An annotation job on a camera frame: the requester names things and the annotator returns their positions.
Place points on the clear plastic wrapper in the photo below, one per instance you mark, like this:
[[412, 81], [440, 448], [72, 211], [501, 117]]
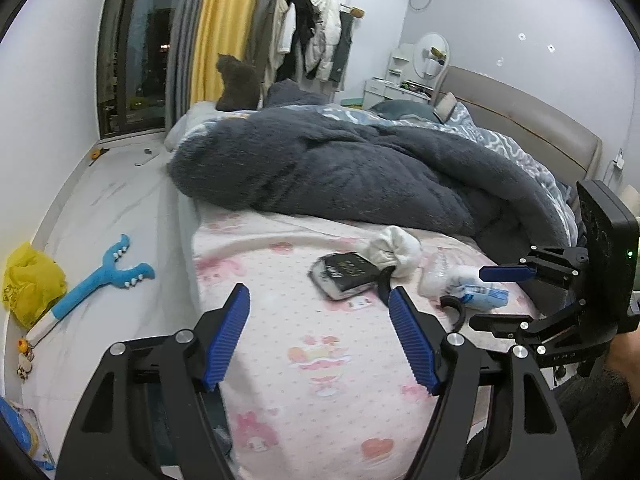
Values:
[[440, 275]]

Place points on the white wall charger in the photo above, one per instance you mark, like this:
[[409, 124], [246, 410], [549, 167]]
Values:
[[619, 160]]

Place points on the white dresser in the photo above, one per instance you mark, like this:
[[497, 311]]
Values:
[[385, 92]]

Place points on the white sock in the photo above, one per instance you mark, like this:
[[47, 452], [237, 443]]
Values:
[[395, 250]]

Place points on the dark glass window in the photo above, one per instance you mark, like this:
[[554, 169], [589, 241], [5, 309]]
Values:
[[135, 45]]

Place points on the yellow plastic bag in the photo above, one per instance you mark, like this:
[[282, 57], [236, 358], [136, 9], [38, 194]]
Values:
[[30, 280]]

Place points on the black hanging garment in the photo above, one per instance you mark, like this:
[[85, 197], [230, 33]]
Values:
[[302, 15]]

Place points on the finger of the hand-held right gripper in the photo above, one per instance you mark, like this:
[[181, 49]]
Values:
[[500, 322], [505, 274]]

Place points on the grey curtain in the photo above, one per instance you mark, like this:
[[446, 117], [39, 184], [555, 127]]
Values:
[[187, 25]]

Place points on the blue patterned duvet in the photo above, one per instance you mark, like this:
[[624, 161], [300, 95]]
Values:
[[500, 142]]

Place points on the teal pillow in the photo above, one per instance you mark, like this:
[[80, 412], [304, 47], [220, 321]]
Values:
[[405, 110]]

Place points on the blue plush slingshot toy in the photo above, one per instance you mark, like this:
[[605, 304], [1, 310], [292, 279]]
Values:
[[95, 285]]

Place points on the black tissue packet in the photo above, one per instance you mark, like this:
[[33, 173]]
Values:
[[345, 275]]

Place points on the yellow curtain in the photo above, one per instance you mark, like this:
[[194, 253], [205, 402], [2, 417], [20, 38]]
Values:
[[225, 20]]

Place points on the beige bed headboard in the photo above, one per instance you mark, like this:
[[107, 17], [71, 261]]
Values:
[[525, 115]]

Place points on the white round vanity mirror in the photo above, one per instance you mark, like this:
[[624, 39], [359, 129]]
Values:
[[430, 57]]

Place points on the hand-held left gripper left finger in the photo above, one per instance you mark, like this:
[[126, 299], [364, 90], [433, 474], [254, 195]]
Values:
[[227, 335]]

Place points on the grey hanging trousers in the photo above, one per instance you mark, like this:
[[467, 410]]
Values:
[[344, 45]]

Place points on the blue and white bag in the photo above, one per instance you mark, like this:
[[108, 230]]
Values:
[[20, 430]]

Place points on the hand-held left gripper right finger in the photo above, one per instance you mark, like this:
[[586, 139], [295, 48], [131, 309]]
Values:
[[412, 335]]

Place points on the clothes on rack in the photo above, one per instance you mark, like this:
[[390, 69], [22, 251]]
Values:
[[265, 25]]

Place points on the person's right forearm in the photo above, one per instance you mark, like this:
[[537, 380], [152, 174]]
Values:
[[600, 410]]

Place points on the blue and white packet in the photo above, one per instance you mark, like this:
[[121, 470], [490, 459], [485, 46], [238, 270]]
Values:
[[487, 296]]

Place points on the dark grey fleece blanket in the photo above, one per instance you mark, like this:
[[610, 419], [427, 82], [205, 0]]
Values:
[[325, 165]]

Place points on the pink printed bedsheet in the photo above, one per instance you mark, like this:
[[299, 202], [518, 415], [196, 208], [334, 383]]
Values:
[[310, 360]]

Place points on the grey cat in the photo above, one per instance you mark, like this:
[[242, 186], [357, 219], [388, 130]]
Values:
[[240, 82]]

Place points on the beige hanging garment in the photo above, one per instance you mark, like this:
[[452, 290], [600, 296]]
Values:
[[282, 25]]

